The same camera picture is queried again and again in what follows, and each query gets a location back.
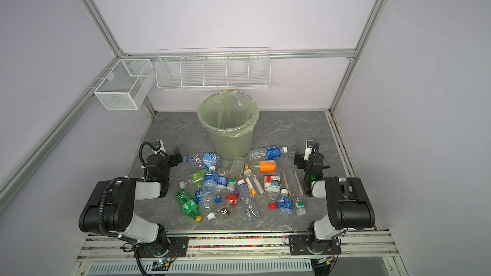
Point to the light green label bottle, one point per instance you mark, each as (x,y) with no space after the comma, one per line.
(194,180)

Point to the red white label bottle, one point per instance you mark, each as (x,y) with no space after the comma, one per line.
(272,186)

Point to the clear square plastic container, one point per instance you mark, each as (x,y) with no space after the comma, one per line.
(237,167)

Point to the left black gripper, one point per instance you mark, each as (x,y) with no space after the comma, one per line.
(174,156)

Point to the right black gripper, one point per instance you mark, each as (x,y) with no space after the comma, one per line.
(301,159)

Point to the dark green soda bottle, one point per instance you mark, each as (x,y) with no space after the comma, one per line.
(188,205)

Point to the orange label bottle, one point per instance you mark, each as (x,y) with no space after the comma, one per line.
(264,166)

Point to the yellow stripe white cap bottle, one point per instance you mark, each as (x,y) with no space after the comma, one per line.
(254,184)

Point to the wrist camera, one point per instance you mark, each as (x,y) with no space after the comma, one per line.
(309,148)
(158,147)

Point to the clear crushed water bottle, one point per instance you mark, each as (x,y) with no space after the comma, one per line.
(247,201)

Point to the crushed light blue label bottle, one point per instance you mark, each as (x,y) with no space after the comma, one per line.
(203,160)

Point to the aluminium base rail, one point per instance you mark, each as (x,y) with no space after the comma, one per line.
(264,245)

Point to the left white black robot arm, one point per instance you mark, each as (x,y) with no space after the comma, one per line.
(110,209)

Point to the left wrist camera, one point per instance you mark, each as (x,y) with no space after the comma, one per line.
(158,147)

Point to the green-lined mesh waste bin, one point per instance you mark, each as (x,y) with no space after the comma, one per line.
(229,117)

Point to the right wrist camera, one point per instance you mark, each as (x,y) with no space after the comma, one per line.
(309,148)

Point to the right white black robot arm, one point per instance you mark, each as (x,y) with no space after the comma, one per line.
(348,205)

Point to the clear bottle blue label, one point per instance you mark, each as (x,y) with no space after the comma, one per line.
(267,153)

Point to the clear bottle green label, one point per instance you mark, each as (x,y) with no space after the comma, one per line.
(296,191)

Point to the small white mesh basket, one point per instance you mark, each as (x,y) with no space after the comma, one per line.
(126,85)

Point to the blue label bottle lower right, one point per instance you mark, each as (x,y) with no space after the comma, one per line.
(285,210)

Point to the small green cap bottle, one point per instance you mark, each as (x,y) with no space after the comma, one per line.
(231,184)

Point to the blue label bottle white cap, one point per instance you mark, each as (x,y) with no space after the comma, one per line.
(208,194)

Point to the red cap cola bottle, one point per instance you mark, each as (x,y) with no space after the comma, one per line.
(226,206)

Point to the long white wire basket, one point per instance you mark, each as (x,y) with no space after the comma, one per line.
(214,68)

